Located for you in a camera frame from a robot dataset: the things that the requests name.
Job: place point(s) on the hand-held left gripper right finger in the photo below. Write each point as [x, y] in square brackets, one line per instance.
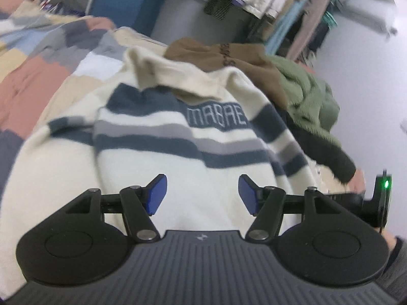
[249, 193]

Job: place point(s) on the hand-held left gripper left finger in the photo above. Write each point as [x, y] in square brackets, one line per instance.
[155, 193]

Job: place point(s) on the cream navy striped sweater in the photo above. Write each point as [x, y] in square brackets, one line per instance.
[178, 178]

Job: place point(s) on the person's right forearm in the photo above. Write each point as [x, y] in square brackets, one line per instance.
[399, 260]

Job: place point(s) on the teal clothes hangers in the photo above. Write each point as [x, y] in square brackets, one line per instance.
[329, 19]

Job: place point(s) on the black garment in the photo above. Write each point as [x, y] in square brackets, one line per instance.
[330, 155]

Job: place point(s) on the green fleece jacket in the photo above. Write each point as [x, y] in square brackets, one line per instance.
[305, 98]

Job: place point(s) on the brown hoodie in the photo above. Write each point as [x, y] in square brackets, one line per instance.
[254, 70]

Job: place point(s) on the hanging light blue garment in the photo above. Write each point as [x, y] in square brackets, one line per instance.
[283, 28]

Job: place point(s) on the patchwork bed blanket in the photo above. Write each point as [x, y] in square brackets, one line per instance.
[31, 79]

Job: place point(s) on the hanging pink beige pants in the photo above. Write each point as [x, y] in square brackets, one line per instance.
[310, 25]

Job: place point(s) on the hanging striped garment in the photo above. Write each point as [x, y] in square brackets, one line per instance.
[219, 8]

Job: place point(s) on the white air conditioner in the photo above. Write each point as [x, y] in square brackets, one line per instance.
[365, 14]

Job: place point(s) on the bedside clutter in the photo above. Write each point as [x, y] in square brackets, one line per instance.
[54, 6]

